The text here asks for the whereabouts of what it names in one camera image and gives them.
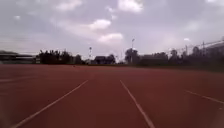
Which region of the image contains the dark building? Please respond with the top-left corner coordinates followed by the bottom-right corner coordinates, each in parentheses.
top-left (90, 54), bottom-right (117, 66)

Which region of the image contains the floodlight pole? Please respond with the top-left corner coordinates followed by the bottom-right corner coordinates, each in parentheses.
top-left (130, 37), bottom-right (136, 51)
top-left (88, 46), bottom-right (93, 61)

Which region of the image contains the row of dark trees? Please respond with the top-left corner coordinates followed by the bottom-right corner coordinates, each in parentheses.
top-left (38, 49), bottom-right (86, 66)
top-left (124, 46), bottom-right (224, 68)

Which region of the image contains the low building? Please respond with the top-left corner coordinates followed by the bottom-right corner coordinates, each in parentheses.
top-left (0, 50), bottom-right (41, 65)

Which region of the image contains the tall wire fence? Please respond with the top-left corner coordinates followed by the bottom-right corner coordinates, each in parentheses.
top-left (173, 38), bottom-right (224, 58)

